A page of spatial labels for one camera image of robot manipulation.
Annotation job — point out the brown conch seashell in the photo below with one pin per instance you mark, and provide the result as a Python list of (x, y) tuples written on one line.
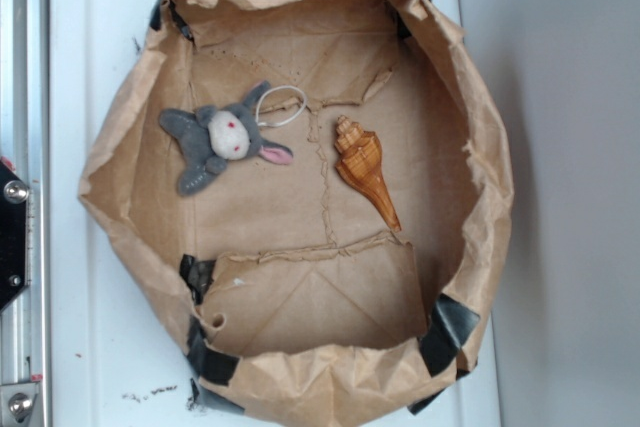
[(360, 166)]

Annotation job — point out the gray plush donkey toy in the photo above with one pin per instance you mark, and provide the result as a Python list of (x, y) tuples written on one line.
[(210, 138)]

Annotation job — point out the black tape bottom right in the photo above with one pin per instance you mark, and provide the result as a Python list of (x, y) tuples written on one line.
[(452, 324)]

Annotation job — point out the brown paper bag tray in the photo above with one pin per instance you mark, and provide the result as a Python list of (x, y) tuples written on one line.
[(327, 335)]

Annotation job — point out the black tape bottom left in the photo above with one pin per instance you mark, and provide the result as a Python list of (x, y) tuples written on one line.
[(212, 366)]

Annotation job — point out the white plastic tray board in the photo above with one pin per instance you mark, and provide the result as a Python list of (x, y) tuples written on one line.
[(114, 364)]

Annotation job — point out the black mounting plate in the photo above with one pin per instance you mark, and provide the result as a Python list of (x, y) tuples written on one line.
[(13, 223)]

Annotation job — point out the aluminium rail frame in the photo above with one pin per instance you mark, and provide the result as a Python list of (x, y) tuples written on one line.
[(25, 325)]

